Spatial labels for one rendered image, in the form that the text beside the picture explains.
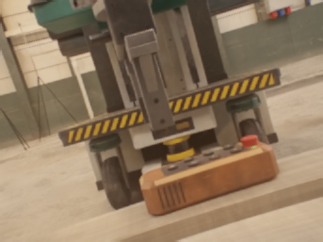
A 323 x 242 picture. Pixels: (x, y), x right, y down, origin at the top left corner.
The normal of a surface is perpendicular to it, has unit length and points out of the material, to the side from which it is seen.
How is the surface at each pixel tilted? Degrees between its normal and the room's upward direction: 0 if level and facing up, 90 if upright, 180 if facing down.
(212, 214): 90
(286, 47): 90
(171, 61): 90
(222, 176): 90
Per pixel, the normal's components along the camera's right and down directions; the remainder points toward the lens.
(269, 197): 0.08, 0.07
